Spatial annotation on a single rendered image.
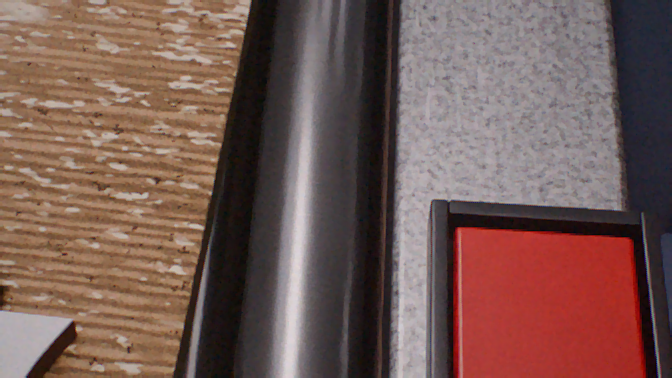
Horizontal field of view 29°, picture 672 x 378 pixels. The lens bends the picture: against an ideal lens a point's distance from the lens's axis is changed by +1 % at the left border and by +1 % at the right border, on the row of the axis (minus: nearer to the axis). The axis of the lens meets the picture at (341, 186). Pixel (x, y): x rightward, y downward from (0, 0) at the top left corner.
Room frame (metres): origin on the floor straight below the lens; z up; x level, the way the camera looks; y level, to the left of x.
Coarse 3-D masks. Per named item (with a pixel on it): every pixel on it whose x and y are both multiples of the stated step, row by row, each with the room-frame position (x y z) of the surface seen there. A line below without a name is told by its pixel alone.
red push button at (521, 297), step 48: (480, 240) 0.24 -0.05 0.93; (528, 240) 0.24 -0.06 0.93; (576, 240) 0.24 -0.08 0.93; (624, 240) 0.24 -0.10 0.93; (480, 288) 0.22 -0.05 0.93; (528, 288) 0.22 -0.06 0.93; (576, 288) 0.22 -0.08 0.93; (624, 288) 0.22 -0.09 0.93; (480, 336) 0.20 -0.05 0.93; (528, 336) 0.20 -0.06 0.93; (576, 336) 0.20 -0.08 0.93; (624, 336) 0.20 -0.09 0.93
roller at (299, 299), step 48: (288, 0) 0.35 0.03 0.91; (336, 0) 0.35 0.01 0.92; (288, 48) 0.32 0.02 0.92; (336, 48) 0.32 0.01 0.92; (288, 96) 0.30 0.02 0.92; (336, 96) 0.30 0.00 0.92; (288, 144) 0.28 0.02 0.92; (336, 144) 0.28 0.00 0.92; (288, 192) 0.26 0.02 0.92; (336, 192) 0.26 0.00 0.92; (288, 240) 0.24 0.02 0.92; (336, 240) 0.24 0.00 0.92; (288, 288) 0.22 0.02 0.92; (336, 288) 0.22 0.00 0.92; (240, 336) 0.21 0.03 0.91; (288, 336) 0.20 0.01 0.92; (336, 336) 0.20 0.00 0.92
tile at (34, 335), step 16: (0, 320) 0.18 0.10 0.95; (16, 320) 0.18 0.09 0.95; (32, 320) 0.18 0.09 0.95; (48, 320) 0.18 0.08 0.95; (64, 320) 0.18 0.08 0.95; (0, 336) 0.18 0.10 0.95; (16, 336) 0.18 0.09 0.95; (32, 336) 0.18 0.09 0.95; (48, 336) 0.18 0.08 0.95; (64, 336) 0.18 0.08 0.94; (0, 352) 0.17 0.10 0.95; (16, 352) 0.17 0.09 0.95; (32, 352) 0.17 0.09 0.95; (48, 352) 0.18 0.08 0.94; (0, 368) 0.17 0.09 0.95; (16, 368) 0.17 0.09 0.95; (32, 368) 0.17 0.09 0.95; (48, 368) 0.17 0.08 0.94
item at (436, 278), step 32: (448, 224) 0.24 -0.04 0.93; (480, 224) 0.24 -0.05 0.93; (512, 224) 0.24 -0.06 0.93; (544, 224) 0.24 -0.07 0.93; (576, 224) 0.24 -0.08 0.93; (608, 224) 0.24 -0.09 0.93; (640, 224) 0.25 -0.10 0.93; (448, 256) 0.23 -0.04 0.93; (640, 256) 0.24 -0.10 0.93; (448, 288) 0.21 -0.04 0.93; (640, 288) 0.23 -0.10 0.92; (448, 320) 0.20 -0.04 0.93; (448, 352) 0.19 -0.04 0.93
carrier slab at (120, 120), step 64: (0, 0) 0.32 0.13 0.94; (64, 0) 0.32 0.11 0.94; (128, 0) 0.32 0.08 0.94; (192, 0) 0.33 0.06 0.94; (256, 0) 0.34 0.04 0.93; (0, 64) 0.29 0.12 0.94; (64, 64) 0.29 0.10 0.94; (128, 64) 0.29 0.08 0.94; (192, 64) 0.30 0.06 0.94; (0, 128) 0.26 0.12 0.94; (64, 128) 0.26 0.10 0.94; (128, 128) 0.27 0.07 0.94; (192, 128) 0.27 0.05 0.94; (0, 192) 0.24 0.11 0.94; (64, 192) 0.24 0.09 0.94; (128, 192) 0.24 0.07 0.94; (192, 192) 0.24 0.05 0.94; (0, 256) 0.21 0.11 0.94; (64, 256) 0.21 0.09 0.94; (128, 256) 0.22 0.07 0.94; (192, 256) 0.22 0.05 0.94; (128, 320) 0.19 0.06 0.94; (192, 320) 0.20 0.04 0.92
